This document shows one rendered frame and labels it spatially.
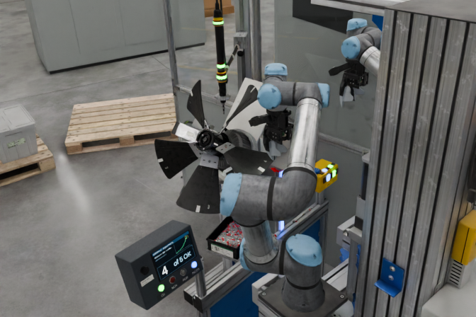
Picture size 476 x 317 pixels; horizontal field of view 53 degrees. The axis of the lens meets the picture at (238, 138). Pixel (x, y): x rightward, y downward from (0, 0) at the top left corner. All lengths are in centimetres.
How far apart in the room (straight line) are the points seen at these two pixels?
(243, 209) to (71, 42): 649
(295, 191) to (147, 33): 672
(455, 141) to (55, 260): 305
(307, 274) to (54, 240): 266
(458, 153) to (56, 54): 675
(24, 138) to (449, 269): 400
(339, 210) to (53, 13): 547
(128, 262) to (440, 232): 95
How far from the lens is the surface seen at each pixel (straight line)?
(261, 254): 154
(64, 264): 369
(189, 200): 233
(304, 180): 124
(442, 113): 125
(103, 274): 352
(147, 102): 568
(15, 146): 485
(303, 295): 167
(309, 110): 140
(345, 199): 295
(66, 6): 744
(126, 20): 765
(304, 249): 158
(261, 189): 121
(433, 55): 122
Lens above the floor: 230
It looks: 28 degrees down
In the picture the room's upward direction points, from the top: 3 degrees counter-clockwise
